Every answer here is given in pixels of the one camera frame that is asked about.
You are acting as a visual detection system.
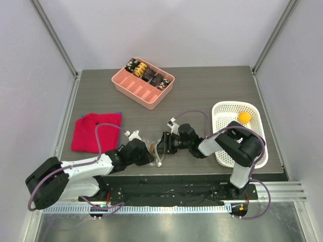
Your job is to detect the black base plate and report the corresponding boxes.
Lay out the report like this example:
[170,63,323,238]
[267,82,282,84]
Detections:
[87,174,258,206]

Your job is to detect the dark brown sock roll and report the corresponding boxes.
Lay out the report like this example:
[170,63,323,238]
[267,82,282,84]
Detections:
[142,68,156,82]

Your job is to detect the yellow black sock roll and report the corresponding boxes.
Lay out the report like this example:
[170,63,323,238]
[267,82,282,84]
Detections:
[133,63,147,78]

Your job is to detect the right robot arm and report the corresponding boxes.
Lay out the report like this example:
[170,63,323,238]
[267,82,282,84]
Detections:
[153,122,265,199]

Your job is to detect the black spotted sock roll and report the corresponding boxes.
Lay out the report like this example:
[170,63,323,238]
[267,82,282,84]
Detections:
[157,78,170,91]

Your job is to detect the purple cable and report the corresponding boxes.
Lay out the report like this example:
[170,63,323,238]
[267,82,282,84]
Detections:
[27,123,131,220]
[174,109,272,220]

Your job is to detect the yellow fake fruit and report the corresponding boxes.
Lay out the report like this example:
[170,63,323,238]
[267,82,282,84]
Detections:
[238,112,252,124]

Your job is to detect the white slotted cable duct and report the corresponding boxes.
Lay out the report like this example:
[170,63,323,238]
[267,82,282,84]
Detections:
[43,203,232,214]

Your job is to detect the black floral sock roll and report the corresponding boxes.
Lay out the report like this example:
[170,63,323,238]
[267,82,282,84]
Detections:
[125,58,140,73]

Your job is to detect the red folded cloth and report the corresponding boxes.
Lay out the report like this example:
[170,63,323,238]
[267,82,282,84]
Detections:
[71,115,122,153]

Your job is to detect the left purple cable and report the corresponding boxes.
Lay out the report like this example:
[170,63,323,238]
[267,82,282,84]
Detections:
[27,123,131,220]

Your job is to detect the pink divided tray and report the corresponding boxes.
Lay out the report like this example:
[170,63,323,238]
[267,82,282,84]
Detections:
[112,57,175,110]

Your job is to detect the aluminium frame post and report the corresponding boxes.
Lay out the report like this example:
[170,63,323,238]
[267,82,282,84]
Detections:
[251,0,301,75]
[29,0,82,79]

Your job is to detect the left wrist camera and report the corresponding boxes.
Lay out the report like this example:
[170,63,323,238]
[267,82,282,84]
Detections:
[124,130,142,141]

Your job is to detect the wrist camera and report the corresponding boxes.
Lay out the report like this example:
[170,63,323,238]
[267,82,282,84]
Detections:
[167,117,179,135]
[124,130,142,141]

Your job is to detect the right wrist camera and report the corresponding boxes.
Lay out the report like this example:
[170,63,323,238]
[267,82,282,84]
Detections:
[167,117,179,135]

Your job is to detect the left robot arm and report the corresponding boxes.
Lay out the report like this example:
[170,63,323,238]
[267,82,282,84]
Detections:
[25,139,154,211]

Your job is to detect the white perforated basket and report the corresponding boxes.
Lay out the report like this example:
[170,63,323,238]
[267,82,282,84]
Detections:
[212,101,268,169]

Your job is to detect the right aluminium frame post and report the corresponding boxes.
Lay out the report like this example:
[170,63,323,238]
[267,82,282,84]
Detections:
[251,0,301,75]

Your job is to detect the brown orange fake fruit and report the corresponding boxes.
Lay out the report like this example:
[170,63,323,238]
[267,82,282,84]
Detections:
[149,143,158,155]

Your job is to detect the left aluminium frame post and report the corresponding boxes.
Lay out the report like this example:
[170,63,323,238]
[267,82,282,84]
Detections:
[29,0,82,79]

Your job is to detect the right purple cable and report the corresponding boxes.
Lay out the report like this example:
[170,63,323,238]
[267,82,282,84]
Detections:
[174,109,272,220]

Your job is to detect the clear zip top bag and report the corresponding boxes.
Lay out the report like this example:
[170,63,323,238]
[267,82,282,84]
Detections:
[142,138,165,167]

